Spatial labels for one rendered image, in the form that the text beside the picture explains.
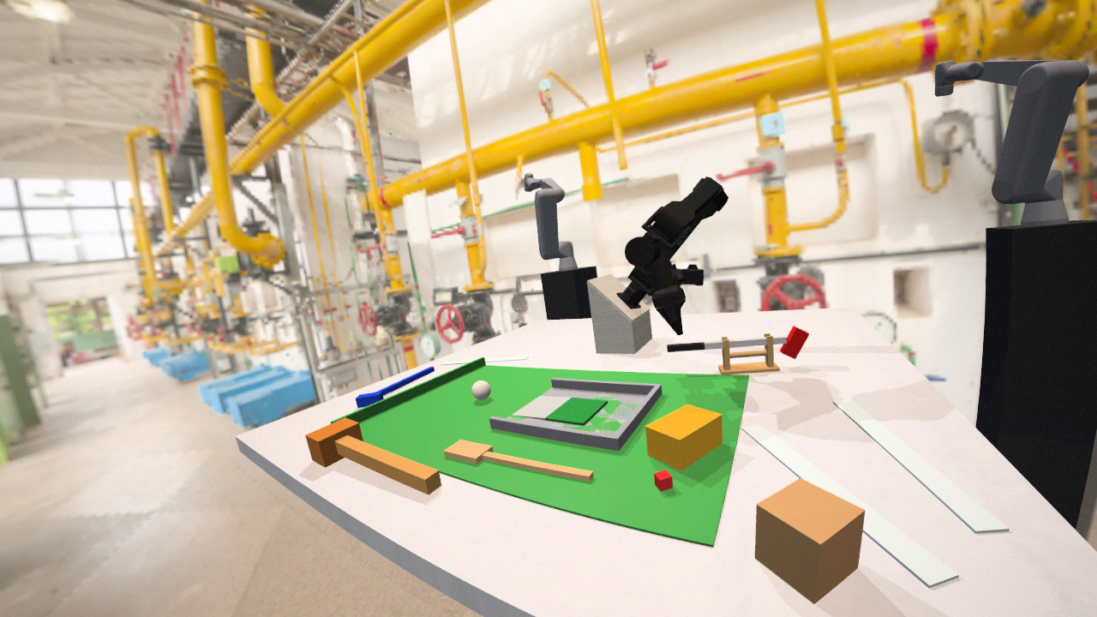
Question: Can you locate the small red cube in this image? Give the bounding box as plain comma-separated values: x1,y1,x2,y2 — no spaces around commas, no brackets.
654,470,672,491

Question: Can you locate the tan cube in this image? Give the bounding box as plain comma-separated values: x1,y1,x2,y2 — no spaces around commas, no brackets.
754,479,866,604

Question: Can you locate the green flat mat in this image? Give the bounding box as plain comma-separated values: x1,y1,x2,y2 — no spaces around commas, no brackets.
359,364,749,548

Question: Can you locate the white ball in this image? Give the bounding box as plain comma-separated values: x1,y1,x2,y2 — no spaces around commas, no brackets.
472,380,491,399

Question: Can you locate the blue golf putter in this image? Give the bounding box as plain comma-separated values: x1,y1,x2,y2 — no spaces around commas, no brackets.
357,366,436,408

